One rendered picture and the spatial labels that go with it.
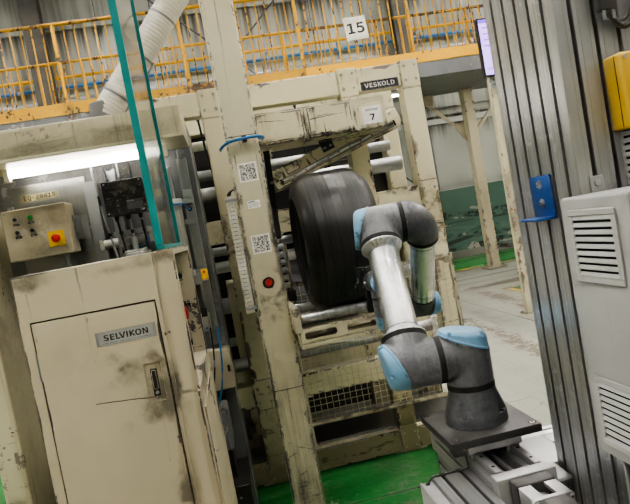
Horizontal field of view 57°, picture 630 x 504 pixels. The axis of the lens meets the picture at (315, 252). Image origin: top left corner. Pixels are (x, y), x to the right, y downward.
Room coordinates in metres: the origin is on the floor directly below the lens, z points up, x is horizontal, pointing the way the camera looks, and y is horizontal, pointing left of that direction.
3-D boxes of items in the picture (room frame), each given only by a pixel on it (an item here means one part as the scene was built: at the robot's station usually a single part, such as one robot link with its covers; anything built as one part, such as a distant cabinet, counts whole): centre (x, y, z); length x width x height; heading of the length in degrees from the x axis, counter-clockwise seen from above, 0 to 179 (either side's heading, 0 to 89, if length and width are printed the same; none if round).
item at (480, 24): (5.69, -2.18, 2.60); 0.60 x 0.05 x 0.55; 98
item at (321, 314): (2.32, -0.06, 0.90); 0.35 x 0.05 x 0.05; 98
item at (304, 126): (2.77, -0.12, 1.71); 0.61 x 0.25 x 0.15; 98
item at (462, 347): (1.42, -0.31, 0.88); 0.13 x 0.12 x 0.14; 89
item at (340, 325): (2.32, -0.05, 0.84); 0.36 x 0.09 x 0.06; 98
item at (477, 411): (1.42, -0.32, 0.77); 0.15 x 0.15 x 0.10
